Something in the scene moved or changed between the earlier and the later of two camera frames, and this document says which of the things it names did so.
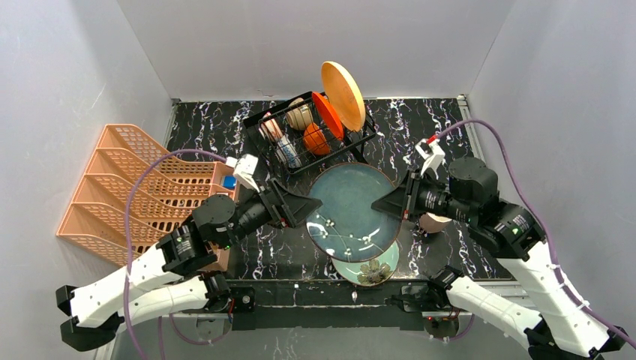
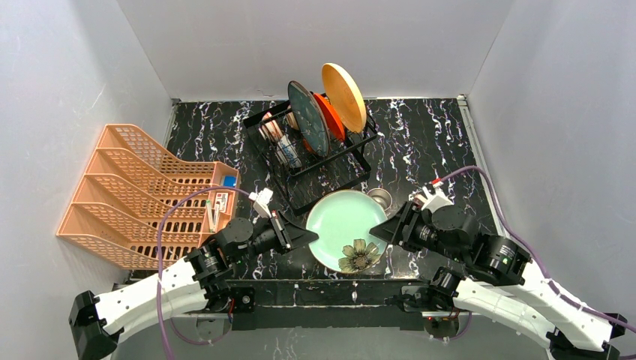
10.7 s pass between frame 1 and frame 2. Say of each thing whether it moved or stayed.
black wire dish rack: moved
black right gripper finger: moved
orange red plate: stayed
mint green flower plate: moved
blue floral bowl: stayed
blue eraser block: stayed
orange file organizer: stayed
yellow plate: stayed
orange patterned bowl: stayed
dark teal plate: moved
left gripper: moved
